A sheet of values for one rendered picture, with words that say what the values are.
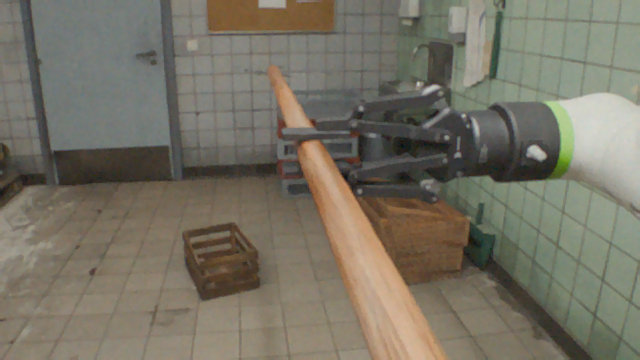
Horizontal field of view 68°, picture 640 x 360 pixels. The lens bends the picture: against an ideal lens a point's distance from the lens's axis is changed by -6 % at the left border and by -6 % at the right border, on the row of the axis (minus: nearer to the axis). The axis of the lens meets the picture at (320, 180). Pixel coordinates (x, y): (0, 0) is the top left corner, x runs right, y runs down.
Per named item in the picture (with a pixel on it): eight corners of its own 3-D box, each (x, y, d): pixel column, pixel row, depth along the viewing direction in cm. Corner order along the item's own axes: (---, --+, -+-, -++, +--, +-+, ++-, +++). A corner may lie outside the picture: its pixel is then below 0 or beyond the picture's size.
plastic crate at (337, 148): (358, 157, 376) (359, 137, 371) (277, 160, 369) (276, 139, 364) (349, 144, 414) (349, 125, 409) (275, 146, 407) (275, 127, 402)
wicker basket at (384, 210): (382, 260, 246) (385, 207, 237) (345, 217, 297) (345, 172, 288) (468, 246, 259) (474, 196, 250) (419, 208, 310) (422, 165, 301)
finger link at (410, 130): (450, 146, 54) (453, 133, 53) (349, 132, 52) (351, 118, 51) (437, 137, 57) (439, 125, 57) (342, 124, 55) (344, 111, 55)
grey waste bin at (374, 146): (407, 191, 394) (410, 121, 377) (360, 193, 389) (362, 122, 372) (393, 176, 429) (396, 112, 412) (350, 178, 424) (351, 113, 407)
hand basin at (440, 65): (445, 185, 332) (455, 43, 303) (392, 188, 327) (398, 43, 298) (421, 165, 376) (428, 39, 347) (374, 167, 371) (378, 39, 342)
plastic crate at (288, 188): (360, 194, 387) (360, 175, 383) (282, 199, 377) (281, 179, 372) (348, 178, 425) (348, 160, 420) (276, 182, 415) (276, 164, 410)
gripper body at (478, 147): (512, 112, 52) (428, 114, 50) (504, 189, 54) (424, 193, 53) (481, 100, 59) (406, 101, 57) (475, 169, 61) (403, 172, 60)
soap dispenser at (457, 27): (467, 42, 286) (469, 7, 280) (452, 42, 285) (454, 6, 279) (460, 41, 295) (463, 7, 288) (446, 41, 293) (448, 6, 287)
